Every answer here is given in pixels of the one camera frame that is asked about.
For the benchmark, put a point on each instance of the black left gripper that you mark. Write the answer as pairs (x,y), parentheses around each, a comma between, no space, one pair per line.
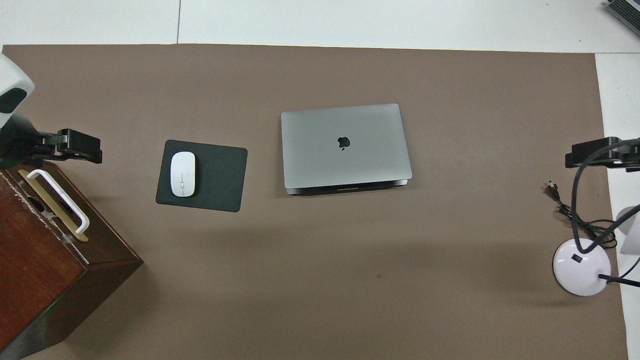
(22,142)

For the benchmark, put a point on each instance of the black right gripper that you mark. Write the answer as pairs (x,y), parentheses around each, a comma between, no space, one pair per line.
(632,160)

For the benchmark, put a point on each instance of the grey laptop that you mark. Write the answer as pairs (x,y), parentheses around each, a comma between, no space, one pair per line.
(345,145)

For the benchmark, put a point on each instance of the brass plate of box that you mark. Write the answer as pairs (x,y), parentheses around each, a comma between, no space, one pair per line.
(37,192)

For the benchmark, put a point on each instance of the white computer mouse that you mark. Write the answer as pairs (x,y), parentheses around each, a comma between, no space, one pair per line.
(183,175)

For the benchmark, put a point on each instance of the white desk lamp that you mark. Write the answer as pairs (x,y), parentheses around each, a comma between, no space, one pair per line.
(575,275)

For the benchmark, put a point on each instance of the brown wooden box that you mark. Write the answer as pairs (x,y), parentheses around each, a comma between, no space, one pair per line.
(40,280)

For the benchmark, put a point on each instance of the black mouse pad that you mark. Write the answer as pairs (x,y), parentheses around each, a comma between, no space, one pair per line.
(222,180)

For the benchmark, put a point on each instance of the grey device with keys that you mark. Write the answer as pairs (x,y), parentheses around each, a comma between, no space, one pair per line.
(625,12)

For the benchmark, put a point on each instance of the brown table mat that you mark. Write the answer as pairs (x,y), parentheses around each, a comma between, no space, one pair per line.
(450,300)

